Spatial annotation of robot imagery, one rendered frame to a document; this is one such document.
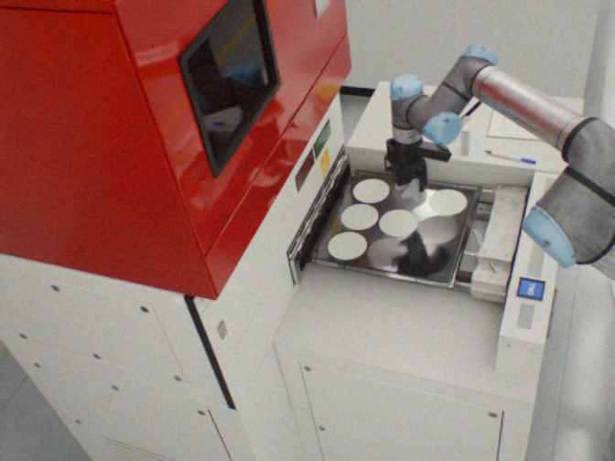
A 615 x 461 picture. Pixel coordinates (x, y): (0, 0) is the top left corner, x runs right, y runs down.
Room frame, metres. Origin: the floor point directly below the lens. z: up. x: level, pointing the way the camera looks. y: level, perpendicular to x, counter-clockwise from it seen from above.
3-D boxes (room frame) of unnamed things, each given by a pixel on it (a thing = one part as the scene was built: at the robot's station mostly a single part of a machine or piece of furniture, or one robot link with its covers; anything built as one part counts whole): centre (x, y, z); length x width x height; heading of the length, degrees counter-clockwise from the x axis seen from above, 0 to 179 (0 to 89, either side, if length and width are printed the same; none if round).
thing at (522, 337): (1.04, -0.53, 0.89); 0.55 x 0.09 x 0.14; 152
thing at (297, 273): (1.36, -0.05, 0.89); 0.44 x 0.02 x 0.10; 152
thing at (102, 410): (1.37, 0.35, 0.41); 0.82 x 0.71 x 0.82; 152
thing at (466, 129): (1.44, -0.45, 1.03); 0.06 x 0.04 x 0.13; 62
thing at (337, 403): (1.30, -0.37, 0.41); 0.97 x 0.64 x 0.82; 152
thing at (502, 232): (1.16, -0.48, 0.87); 0.36 x 0.08 x 0.03; 152
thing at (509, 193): (1.31, -0.56, 0.89); 0.08 x 0.03 x 0.03; 62
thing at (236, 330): (1.21, 0.05, 1.02); 0.82 x 0.03 x 0.40; 152
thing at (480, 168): (1.57, -0.51, 0.89); 0.62 x 0.35 x 0.14; 62
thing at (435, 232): (1.28, -0.24, 0.90); 0.34 x 0.34 x 0.01; 62
